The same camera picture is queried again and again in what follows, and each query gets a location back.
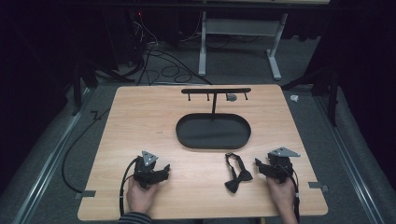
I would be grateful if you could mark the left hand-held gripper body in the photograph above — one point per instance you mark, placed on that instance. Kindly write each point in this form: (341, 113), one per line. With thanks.
(146, 169)

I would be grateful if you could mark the grey tape strip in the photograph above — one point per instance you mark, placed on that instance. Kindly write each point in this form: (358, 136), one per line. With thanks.
(318, 186)
(84, 194)

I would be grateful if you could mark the crumpled white paper scrap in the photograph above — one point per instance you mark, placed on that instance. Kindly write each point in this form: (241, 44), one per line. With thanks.
(294, 98)

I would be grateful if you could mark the grey metal table frame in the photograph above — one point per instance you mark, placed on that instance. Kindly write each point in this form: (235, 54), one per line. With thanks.
(239, 43)

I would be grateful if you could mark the person's left hand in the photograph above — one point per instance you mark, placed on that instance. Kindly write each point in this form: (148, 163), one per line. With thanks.
(140, 196)

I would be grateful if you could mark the black hanger stand with tray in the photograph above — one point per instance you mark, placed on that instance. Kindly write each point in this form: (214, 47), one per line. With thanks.
(213, 124)

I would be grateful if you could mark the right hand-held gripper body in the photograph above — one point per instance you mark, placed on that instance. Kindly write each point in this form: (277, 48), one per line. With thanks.
(280, 165)

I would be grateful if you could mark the black bow tie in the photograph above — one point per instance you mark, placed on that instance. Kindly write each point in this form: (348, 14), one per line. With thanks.
(236, 174)

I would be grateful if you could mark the black stand leg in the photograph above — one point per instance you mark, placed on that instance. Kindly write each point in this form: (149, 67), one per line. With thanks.
(330, 90)
(79, 90)

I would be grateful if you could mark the small grey round sticker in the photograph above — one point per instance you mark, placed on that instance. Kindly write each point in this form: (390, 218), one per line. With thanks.
(231, 97)

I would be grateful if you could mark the person's right hand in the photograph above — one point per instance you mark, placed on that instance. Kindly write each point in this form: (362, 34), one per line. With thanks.
(281, 196)

